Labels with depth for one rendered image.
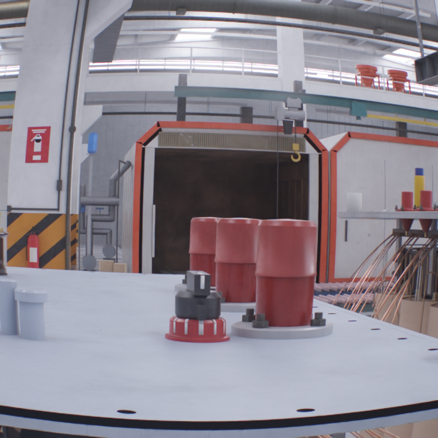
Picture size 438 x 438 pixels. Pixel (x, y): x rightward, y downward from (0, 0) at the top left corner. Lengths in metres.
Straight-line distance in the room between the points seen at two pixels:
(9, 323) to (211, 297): 0.24
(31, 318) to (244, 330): 0.27
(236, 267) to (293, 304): 0.33
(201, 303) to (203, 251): 0.70
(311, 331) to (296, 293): 0.05
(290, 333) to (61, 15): 11.01
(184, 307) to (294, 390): 0.34
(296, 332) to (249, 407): 0.42
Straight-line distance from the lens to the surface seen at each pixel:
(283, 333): 1.07
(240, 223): 1.41
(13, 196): 11.69
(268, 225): 1.09
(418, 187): 4.79
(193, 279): 1.03
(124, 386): 0.73
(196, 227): 1.75
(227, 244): 1.41
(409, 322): 4.01
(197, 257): 1.74
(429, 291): 4.09
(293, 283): 1.09
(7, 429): 1.41
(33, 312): 0.96
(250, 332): 1.08
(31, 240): 11.51
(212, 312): 1.04
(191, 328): 1.03
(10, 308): 0.99
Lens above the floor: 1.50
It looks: level
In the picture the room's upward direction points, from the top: 1 degrees clockwise
